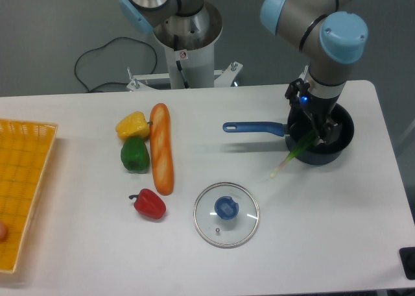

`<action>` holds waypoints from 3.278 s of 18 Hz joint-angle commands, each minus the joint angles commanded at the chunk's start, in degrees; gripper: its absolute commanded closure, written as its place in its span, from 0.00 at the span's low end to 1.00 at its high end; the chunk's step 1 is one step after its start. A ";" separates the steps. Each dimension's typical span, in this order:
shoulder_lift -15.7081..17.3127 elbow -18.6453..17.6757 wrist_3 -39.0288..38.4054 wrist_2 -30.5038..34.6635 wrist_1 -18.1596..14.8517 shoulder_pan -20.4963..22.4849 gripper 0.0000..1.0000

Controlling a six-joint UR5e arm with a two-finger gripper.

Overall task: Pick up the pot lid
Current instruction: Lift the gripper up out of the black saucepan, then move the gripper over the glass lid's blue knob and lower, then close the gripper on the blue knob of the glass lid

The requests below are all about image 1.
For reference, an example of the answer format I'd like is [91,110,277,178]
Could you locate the yellow bell pepper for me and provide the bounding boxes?
[115,111,152,141]

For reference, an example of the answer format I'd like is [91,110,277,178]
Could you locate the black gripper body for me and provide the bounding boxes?
[285,78,339,130]

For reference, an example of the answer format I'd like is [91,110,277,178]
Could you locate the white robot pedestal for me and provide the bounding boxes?
[131,2,243,89]

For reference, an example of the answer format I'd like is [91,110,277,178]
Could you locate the glass lid with blue knob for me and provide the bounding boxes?
[193,182,260,249]

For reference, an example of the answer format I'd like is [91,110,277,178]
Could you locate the red bell pepper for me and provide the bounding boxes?
[128,188,167,220]

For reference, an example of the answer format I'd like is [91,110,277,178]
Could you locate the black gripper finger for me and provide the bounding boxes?
[325,120,342,145]
[311,116,327,146]

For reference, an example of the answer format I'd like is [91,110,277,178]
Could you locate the green bell pepper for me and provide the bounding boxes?
[120,136,150,173]

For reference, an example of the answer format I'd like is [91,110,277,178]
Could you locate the green spring onion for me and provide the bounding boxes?
[270,130,318,179]

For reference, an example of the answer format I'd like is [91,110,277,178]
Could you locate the yellow plastic basket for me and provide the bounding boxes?
[1,119,58,274]

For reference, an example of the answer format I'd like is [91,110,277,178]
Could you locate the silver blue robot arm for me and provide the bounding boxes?
[119,0,368,145]

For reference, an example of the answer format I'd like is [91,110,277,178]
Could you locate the dark pot with blue handle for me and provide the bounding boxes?
[222,104,354,166]

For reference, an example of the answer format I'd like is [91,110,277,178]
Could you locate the black device at table edge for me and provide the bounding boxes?
[399,247,415,280]

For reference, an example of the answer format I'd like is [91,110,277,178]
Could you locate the orange baguette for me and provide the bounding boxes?
[150,103,174,195]

